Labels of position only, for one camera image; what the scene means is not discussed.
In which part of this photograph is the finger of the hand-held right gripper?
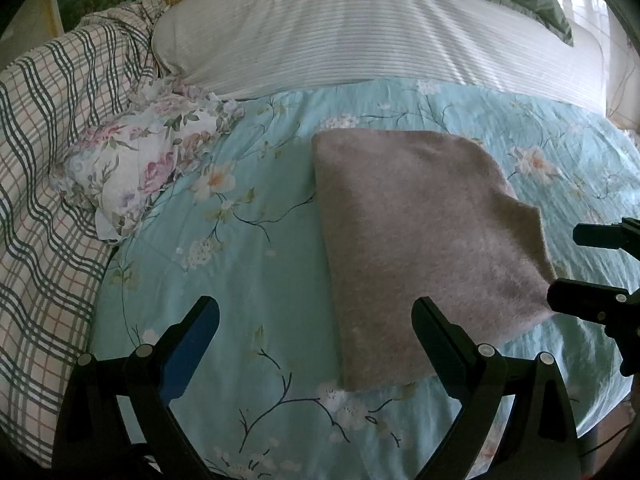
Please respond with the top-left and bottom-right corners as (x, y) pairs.
(547, 278), (640, 330)
(572, 217), (640, 261)

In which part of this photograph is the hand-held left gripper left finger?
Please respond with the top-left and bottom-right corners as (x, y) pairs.
(52, 295), (221, 480)

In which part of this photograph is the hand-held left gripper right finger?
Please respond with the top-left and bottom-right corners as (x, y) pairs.
(410, 296), (584, 480)

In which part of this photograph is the white striped pillow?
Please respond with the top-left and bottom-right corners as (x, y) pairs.
(151, 0), (608, 116)

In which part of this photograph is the mauve knit garment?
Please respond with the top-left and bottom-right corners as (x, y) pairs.
(311, 129), (560, 393)

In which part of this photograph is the teal floral bed sheet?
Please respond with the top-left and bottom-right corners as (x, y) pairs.
(90, 79), (640, 480)

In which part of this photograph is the plaid quilt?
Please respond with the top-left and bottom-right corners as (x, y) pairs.
(0, 1), (168, 468)

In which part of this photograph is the floral pillow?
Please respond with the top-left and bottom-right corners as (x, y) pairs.
(50, 77), (246, 246)

